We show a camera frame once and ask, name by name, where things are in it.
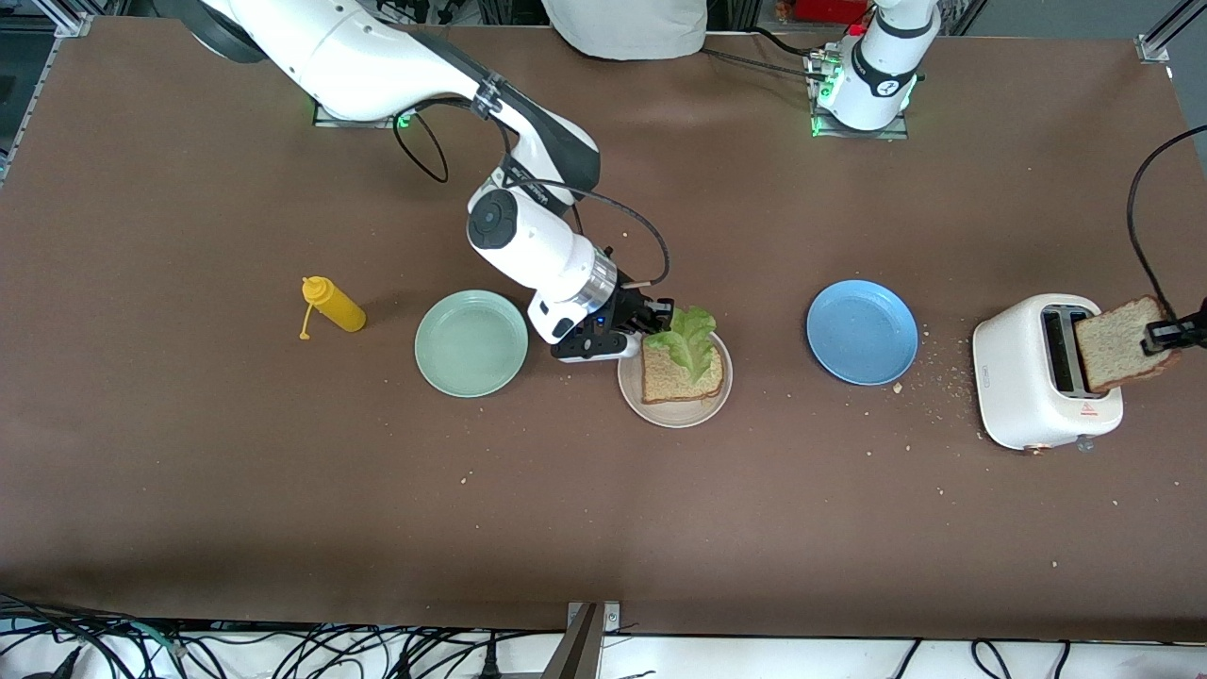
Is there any green lettuce leaf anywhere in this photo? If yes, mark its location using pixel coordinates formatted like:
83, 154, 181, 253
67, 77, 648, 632
644, 305, 719, 384

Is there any brown toast bread slice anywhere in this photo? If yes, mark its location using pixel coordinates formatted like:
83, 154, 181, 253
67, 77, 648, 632
640, 341, 726, 406
1074, 295, 1182, 395

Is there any yellow mustard squeeze bottle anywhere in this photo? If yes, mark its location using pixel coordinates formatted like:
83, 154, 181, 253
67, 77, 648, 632
298, 276, 367, 340

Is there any beige plate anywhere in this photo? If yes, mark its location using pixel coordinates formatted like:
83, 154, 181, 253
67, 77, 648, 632
618, 330, 734, 429

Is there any mint green plate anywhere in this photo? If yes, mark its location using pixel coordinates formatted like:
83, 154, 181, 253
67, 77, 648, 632
415, 290, 530, 399

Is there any blue plate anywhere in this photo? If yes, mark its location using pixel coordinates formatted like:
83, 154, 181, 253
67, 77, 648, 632
806, 279, 919, 387

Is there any white toaster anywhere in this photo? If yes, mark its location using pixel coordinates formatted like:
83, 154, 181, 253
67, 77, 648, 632
973, 293, 1125, 455

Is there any brown table cover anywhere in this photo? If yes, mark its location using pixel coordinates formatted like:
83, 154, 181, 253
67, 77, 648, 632
0, 17, 1207, 644

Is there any red box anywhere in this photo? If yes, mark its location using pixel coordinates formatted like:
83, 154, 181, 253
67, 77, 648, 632
795, 0, 873, 24

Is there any black base power cable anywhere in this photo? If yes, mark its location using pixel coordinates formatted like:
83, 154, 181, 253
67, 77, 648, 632
703, 45, 819, 80

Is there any aluminium frame profile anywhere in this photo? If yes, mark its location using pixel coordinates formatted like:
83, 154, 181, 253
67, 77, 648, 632
1136, 0, 1207, 65
0, 0, 92, 185

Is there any teal cable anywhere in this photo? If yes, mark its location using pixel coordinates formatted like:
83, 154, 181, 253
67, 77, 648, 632
118, 618, 180, 654

